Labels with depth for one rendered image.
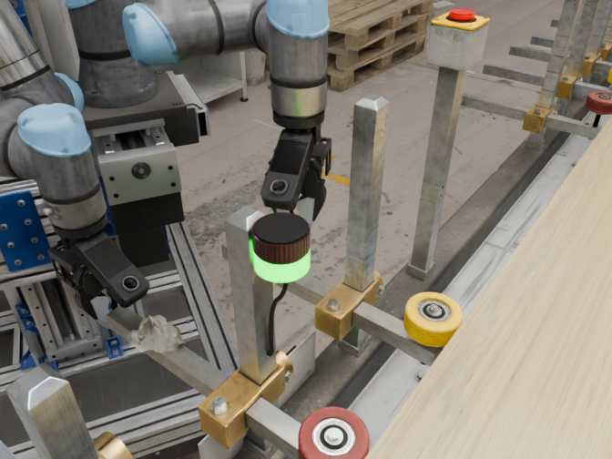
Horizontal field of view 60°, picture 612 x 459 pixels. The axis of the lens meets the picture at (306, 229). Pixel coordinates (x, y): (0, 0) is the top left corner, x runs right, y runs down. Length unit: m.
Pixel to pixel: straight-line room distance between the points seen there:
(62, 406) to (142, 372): 1.17
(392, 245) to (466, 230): 1.11
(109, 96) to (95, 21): 0.13
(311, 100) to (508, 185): 0.93
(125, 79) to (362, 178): 0.52
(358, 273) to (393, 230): 1.65
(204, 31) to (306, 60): 0.14
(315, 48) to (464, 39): 0.29
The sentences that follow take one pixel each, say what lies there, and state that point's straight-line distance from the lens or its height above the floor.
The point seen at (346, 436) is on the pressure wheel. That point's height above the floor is 0.90.
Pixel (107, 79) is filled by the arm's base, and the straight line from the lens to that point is 1.09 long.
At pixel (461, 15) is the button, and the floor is 1.23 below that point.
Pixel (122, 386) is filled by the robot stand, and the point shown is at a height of 0.21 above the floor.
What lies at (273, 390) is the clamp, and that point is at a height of 0.85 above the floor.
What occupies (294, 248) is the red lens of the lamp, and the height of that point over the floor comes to 1.12.
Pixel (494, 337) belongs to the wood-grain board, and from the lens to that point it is 0.78.
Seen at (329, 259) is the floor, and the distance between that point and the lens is 2.30.
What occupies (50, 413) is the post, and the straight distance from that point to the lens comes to 0.49.
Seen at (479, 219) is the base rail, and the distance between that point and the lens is 1.38.
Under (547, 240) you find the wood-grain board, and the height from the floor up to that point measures 0.90.
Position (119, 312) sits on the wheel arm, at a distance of 0.88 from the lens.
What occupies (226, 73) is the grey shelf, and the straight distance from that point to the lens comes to 3.92.
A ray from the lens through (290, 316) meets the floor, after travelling 2.05.
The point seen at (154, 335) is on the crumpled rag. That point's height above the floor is 0.88.
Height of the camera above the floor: 1.44
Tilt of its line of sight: 36 degrees down
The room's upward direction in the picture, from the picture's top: straight up
